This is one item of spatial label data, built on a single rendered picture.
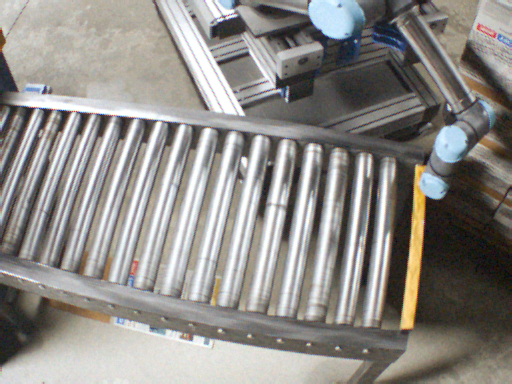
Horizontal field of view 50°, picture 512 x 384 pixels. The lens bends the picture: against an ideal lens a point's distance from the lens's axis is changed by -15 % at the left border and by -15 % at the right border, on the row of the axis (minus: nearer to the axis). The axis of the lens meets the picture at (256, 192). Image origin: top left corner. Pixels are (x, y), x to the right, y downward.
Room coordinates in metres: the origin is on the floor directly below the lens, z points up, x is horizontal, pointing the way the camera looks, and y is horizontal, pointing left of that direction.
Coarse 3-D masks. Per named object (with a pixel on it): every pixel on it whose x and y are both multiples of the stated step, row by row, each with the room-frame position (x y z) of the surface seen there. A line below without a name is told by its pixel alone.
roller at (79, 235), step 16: (112, 128) 0.90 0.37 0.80; (112, 144) 0.86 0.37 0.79; (96, 160) 0.81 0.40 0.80; (112, 160) 0.82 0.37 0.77; (96, 176) 0.76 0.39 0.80; (96, 192) 0.72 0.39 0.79; (80, 208) 0.67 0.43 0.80; (96, 208) 0.68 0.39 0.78; (80, 224) 0.63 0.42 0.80; (80, 240) 0.59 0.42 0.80; (64, 256) 0.54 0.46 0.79; (80, 256) 0.55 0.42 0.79
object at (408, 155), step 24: (0, 96) 1.05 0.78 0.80; (24, 96) 1.04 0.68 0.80; (48, 96) 1.03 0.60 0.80; (144, 120) 0.93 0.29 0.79; (168, 120) 0.92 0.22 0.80; (192, 120) 0.92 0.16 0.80; (216, 120) 0.92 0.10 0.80; (240, 120) 0.92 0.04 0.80; (264, 120) 0.92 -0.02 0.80; (168, 144) 0.92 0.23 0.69; (192, 144) 0.91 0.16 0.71; (336, 144) 0.85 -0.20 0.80; (360, 144) 0.85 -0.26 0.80; (384, 144) 0.85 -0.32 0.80; (408, 144) 0.85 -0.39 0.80; (408, 168) 0.80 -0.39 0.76
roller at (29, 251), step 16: (64, 128) 0.91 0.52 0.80; (80, 128) 0.93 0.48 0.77; (64, 144) 0.86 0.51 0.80; (64, 160) 0.82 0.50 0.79; (48, 176) 0.76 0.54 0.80; (48, 192) 0.72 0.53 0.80; (48, 208) 0.68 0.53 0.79; (32, 224) 0.62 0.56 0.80; (32, 240) 0.58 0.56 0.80; (32, 256) 0.54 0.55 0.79
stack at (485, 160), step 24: (480, 96) 1.02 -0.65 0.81; (504, 120) 0.97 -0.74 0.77; (480, 144) 1.00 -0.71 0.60; (504, 144) 0.96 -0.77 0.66; (480, 168) 0.97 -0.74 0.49; (504, 168) 0.94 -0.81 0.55; (456, 192) 1.00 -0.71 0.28; (480, 192) 0.96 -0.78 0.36; (504, 192) 0.91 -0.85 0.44; (432, 216) 1.01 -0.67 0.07; (480, 216) 0.93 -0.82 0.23; (504, 216) 0.89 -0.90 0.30
